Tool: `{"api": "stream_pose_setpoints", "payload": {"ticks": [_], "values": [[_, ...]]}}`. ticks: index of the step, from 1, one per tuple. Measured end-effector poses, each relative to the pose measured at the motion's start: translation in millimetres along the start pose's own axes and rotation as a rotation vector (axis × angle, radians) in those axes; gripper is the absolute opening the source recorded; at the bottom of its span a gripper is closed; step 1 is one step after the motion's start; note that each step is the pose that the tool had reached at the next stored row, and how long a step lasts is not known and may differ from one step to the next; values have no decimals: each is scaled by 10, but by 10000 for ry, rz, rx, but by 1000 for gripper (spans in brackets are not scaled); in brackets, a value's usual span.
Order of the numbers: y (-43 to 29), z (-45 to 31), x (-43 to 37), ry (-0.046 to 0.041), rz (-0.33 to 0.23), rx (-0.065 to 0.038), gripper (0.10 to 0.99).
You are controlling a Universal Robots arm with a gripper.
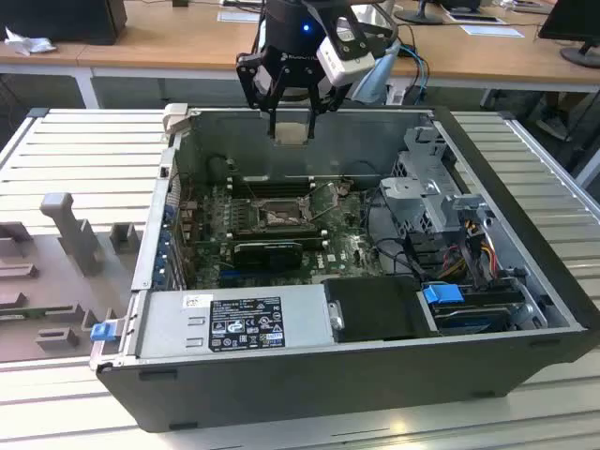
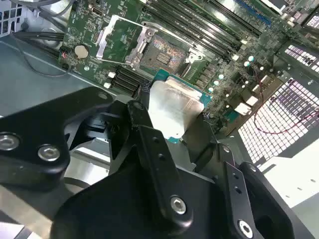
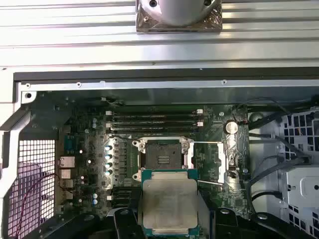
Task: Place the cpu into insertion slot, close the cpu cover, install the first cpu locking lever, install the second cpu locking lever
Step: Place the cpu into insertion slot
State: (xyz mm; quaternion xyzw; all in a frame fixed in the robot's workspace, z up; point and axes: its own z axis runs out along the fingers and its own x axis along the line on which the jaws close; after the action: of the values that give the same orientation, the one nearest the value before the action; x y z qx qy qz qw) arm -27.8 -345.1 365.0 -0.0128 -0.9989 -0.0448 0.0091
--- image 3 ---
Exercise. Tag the black CPU socket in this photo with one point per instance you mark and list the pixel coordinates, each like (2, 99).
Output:
(163, 152)

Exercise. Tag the black RAM slot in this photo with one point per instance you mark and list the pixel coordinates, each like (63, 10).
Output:
(154, 129)
(123, 186)
(154, 112)
(154, 117)
(123, 191)
(122, 198)
(154, 124)
(122, 203)

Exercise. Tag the perforated metal drive cage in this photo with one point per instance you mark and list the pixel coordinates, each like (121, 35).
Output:
(299, 179)

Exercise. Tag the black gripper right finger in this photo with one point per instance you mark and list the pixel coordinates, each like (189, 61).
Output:
(224, 224)

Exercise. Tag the silver port block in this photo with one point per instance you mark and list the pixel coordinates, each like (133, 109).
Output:
(66, 161)
(66, 184)
(65, 173)

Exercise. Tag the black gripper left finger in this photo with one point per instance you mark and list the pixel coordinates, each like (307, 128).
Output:
(124, 224)

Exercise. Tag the black open PC case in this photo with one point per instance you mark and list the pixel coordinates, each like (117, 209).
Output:
(149, 85)

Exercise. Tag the silver coin battery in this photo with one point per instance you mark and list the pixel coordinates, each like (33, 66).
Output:
(231, 127)

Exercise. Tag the silver topped CPU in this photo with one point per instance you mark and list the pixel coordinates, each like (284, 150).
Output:
(169, 199)

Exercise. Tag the blue serial port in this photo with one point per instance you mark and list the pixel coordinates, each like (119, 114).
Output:
(71, 144)

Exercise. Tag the green motherboard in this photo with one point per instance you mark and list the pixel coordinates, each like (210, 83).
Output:
(214, 196)

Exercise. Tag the metal socket cover frame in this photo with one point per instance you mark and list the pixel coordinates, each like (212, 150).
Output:
(222, 164)

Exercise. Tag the small silver capacitor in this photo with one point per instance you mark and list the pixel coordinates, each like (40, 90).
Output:
(107, 172)
(107, 165)
(108, 157)
(107, 148)

